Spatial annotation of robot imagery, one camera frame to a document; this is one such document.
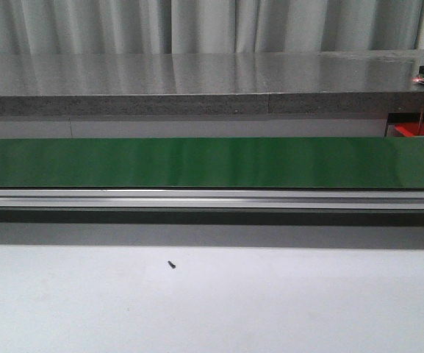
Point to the aluminium conveyor frame rail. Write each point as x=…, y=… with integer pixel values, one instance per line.
x=282, y=218

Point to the green conveyor belt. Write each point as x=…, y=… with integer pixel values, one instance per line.
x=328, y=163

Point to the grey stone counter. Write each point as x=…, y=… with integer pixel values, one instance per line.
x=211, y=84

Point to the grey curtain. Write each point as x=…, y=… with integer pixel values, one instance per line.
x=215, y=27

